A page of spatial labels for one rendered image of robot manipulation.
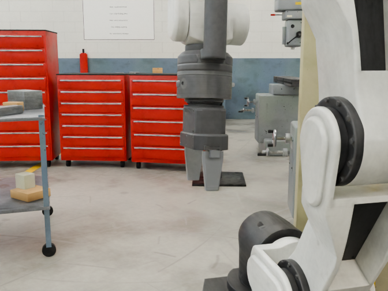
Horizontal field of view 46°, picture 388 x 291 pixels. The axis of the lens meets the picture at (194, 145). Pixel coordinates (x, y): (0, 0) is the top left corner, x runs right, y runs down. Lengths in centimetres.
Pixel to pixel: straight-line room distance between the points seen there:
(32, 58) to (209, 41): 449
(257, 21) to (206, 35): 860
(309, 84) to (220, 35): 131
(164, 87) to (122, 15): 481
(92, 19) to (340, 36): 887
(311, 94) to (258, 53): 731
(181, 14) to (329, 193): 35
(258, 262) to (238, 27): 50
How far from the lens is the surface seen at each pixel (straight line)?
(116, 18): 943
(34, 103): 315
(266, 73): 927
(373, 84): 74
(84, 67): 940
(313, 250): 87
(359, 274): 92
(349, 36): 74
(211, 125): 70
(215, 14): 69
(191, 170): 80
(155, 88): 476
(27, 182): 301
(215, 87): 70
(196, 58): 71
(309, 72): 197
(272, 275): 95
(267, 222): 113
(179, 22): 71
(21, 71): 516
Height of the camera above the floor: 113
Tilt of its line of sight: 10 degrees down
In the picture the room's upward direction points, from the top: straight up
